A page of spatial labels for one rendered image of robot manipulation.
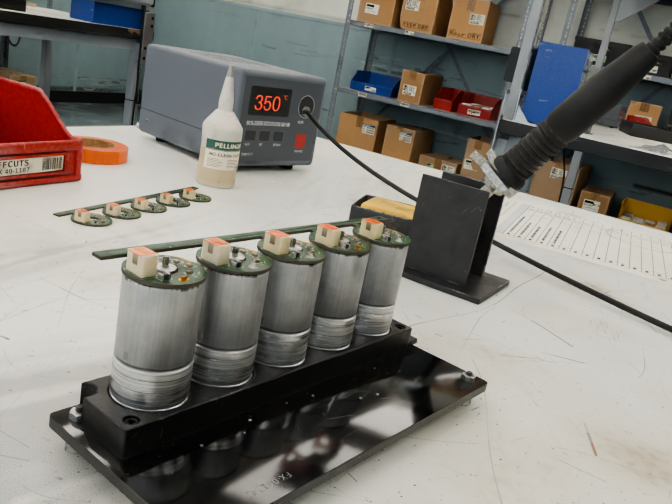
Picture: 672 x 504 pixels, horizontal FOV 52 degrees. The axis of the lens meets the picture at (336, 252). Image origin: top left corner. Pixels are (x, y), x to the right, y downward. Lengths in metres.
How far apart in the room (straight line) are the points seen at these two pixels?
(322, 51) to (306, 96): 4.78
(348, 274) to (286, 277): 0.03
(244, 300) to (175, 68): 0.51
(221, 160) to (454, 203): 0.22
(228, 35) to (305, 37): 0.73
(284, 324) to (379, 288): 0.06
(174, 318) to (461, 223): 0.27
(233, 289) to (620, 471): 0.17
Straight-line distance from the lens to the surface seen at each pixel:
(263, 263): 0.23
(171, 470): 0.22
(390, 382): 0.28
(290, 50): 5.63
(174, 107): 0.72
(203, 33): 6.13
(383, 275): 0.29
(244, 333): 0.23
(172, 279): 0.21
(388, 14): 4.75
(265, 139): 0.68
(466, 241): 0.44
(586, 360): 0.40
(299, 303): 0.25
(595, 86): 0.42
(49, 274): 0.37
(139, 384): 0.22
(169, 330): 0.21
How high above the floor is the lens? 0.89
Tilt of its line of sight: 17 degrees down
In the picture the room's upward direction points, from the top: 11 degrees clockwise
